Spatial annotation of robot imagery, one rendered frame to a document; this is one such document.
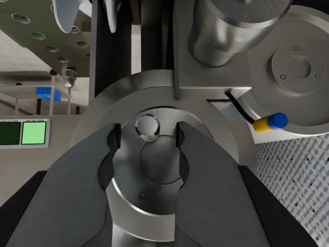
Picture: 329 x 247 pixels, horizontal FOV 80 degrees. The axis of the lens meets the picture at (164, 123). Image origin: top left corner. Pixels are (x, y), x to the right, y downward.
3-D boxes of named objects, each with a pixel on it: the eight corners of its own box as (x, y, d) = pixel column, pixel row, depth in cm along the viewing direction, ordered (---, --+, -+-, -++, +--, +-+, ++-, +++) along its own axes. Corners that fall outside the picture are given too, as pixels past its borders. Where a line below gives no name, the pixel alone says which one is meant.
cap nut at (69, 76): (73, 68, 48) (72, 86, 48) (79, 74, 52) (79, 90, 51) (58, 68, 48) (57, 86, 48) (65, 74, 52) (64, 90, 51)
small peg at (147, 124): (142, 143, 11) (130, 120, 11) (145, 145, 13) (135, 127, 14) (164, 130, 11) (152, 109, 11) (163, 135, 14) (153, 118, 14)
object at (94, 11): (99, -73, 20) (94, 107, 17) (131, 50, 43) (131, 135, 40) (94, -73, 20) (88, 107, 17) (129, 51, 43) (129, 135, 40)
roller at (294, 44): (355, 4, 18) (382, 134, 16) (240, 92, 43) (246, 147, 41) (225, 4, 18) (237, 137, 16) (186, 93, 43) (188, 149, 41)
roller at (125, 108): (232, 83, 16) (247, 237, 14) (186, 128, 41) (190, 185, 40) (87, 87, 16) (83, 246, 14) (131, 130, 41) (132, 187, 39)
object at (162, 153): (140, 241, 12) (89, 136, 13) (143, 229, 14) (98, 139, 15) (240, 182, 13) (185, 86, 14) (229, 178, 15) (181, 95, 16)
